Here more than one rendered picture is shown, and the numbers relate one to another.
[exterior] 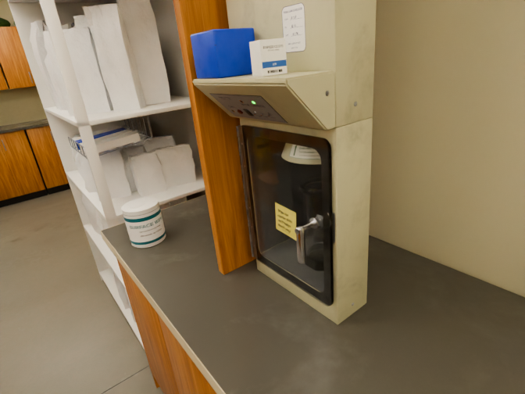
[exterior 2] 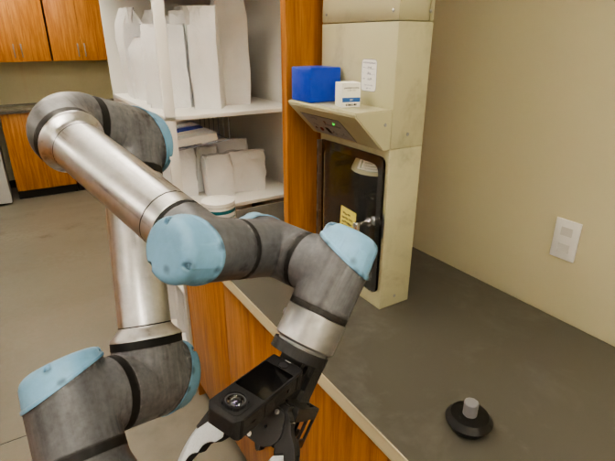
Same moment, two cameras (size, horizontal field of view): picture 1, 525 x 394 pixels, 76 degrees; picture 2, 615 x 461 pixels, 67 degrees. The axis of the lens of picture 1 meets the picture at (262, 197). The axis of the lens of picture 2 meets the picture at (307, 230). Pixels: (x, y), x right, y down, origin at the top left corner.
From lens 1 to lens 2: 0.58 m
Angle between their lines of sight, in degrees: 3
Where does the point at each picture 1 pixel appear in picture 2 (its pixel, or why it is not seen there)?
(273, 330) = not seen: hidden behind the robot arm
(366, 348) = (396, 324)
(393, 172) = (453, 196)
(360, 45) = (414, 93)
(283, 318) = not seen: hidden behind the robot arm
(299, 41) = (372, 84)
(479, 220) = (514, 243)
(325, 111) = (383, 137)
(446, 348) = (459, 331)
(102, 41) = (196, 40)
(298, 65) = (369, 101)
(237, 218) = (307, 219)
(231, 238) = not seen: hidden behind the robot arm
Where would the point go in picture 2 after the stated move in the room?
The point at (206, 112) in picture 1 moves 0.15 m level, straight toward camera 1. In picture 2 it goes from (294, 124) to (296, 134)
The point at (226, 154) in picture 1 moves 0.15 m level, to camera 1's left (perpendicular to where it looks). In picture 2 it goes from (305, 161) to (259, 161)
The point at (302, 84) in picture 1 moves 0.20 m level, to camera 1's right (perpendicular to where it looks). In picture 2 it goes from (367, 118) to (452, 119)
